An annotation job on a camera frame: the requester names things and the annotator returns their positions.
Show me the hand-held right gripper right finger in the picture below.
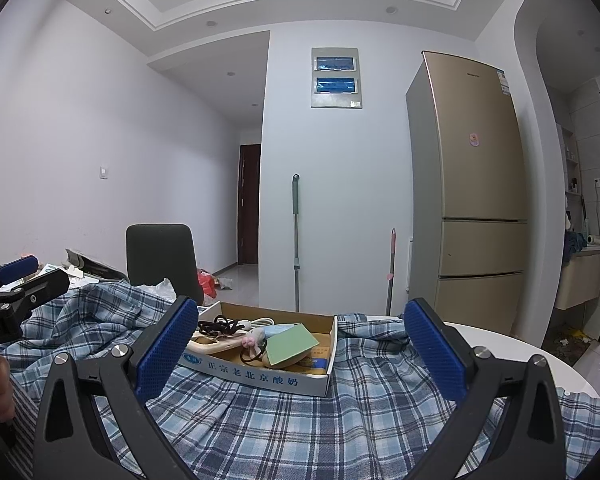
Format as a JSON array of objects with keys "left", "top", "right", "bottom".
[{"left": 404, "top": 297, "right": 566, "bottom": 480}]

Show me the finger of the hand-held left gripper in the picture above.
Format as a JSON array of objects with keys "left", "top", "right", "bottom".
[
  {"left": 0, "top": 256, "right": 39, "bottom": 286},
  {"left": 0, "top": 269, "right": 71, "bottom": 322}
]

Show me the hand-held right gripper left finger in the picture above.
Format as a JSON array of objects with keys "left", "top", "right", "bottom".
[{"left": 32, "top": 295, "right": 199, "bottom": 480}]

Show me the beige floral phone case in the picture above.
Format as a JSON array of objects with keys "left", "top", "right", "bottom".
[{"left": 187, "top": 332, "right": 253, "bottom": 356}]

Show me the bundle of black hair ties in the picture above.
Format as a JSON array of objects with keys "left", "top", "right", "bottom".
[{"left": 197, "top": 315, "right": 246, "bottom": 339}]

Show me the white charging cable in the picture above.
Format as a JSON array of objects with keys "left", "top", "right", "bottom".
[{"left": 232, "top": 317, "right": 276, "bottom": 332}]

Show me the cardboard box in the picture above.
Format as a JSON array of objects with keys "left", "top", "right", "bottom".
[{"left": 177, "top": 301, "right": 338, "bottom": 397}]

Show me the light blue tissue pack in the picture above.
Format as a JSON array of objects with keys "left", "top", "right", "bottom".
[{"left": 262, "top": 324, "right": 302, "bottom": 342}]

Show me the yellow cigarette box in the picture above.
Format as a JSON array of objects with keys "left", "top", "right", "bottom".
[{"left": 299, "top": 346, "right": 332, "bottom": 376}]

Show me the green square cloth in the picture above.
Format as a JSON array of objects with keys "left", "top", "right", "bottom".
[{"left": 266, "top": 323, "right": 320, "bottom": 367}]

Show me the person's left hand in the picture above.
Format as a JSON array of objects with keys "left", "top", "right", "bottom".
[{"left": 0, "top": 356, "right": 16, "bottom": 422}]

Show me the clear plastic bag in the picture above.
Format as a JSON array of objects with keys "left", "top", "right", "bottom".
[{"left": 145, "top": 277, "right": 176, "bottom": 302}]

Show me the red plastic bag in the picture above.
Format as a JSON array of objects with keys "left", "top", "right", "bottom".
[{"left": 196, "top": 269, "right": 218, "bottom": 298}]

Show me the dark grey chair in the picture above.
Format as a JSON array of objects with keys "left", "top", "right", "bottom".
[{"left": 126, "top": 223, "right": 205, "bottom": 306}]

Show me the blue plaid cloth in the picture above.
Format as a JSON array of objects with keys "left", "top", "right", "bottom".
[{"left": 0, "top": 280, "right": 600, "bottom": 480}]

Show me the beige vanity cabinet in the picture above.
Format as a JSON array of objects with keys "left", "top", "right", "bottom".
[{"left": 555, "top": 247, "right": 600, "bottom": 311}]

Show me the dark brown door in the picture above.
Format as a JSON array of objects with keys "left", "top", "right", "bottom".
[{"left": 237, "top": 143, "right": 262, "bottom": 266}]

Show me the gold refrigerator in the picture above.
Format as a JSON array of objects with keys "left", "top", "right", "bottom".
[{"left": 405, "top": 50, "right": 529, "bottom": 336}]

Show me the blue towel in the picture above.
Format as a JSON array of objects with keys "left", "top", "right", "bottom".
[{"left": 566, "top": 230, "right": 588, "bottom": 263}]

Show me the grey electrical panel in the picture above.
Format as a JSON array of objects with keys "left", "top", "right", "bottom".
[{"left": 311, "top": 47, "right": 365, "bottom": 110}]

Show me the pink mop handle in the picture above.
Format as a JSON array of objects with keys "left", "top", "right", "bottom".
[{"left": 384, "top": 228, "right": 397, "bottom": 317}]

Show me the grey mop handle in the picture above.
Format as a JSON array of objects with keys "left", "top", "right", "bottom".
[{"left": 291, "top": 173, "right": 302, "bottom": 313}]

